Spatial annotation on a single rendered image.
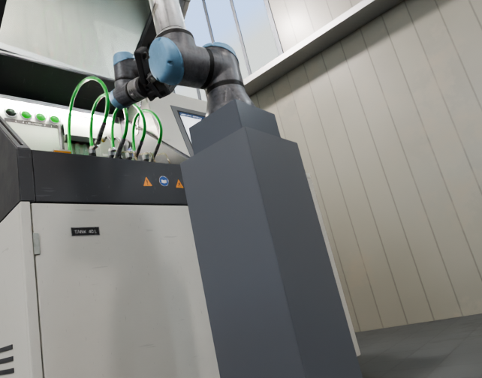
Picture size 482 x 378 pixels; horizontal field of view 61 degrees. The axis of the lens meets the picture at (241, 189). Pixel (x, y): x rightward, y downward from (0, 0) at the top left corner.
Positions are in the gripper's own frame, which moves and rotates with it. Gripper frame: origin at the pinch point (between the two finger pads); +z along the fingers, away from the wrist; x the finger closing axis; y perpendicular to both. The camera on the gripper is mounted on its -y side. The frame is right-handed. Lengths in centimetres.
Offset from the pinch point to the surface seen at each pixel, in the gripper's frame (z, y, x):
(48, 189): -29, 6, 47
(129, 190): -25.4, 24.0, 28.4
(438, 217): 15, 211, -137
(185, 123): -56, 37, -45
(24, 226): -28, 9, 59
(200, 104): -61, 38, -69
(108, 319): -20, 41, 66
